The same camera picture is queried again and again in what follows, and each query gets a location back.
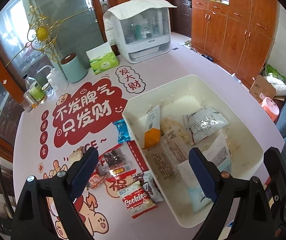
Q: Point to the mint green canister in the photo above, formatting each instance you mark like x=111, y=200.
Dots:
x=72, y=68

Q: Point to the orange wooden wall cabinet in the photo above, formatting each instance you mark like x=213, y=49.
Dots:
x=237, y=36

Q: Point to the glass door with gold ornament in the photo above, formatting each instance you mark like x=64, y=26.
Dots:
x=35, y=33

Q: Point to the brown cardboard box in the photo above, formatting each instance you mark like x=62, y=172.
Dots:
x=261, y=89

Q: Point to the white plastic bag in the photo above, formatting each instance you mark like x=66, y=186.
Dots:
x=278, y=85

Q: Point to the red cookies packet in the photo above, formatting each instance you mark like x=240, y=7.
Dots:
x=136, y=199

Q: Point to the white plastic storage bin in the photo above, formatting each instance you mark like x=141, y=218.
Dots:
x=232, y=149

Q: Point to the red cartoon table mat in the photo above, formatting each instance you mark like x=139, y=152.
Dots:
x=83, y=118

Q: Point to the clear bag of beige snacks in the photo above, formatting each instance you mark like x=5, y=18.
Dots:
x=170, y=124

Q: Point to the clear bottle green label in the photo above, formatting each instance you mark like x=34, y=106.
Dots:
x=34, y=88

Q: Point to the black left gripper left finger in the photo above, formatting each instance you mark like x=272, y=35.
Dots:
x=32, y=218

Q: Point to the white countertop dish cabinet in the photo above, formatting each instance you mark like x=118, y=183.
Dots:
x=139, y=28

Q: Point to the blue foil snack packet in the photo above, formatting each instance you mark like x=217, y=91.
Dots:
x=124, y=135

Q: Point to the dark red dates packet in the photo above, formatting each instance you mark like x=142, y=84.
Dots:
x=113, y=163

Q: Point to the large white snack bag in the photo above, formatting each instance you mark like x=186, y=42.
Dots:
x=204, y=123

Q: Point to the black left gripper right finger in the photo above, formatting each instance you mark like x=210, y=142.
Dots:
x=253, y=219

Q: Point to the orange white snack bag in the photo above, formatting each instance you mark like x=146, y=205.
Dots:
x=152, y=133

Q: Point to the green tissue box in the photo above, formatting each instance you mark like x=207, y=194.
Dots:
x=102, y=58

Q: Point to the pink plastic stool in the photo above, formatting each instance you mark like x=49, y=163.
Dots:
x=270, y=107

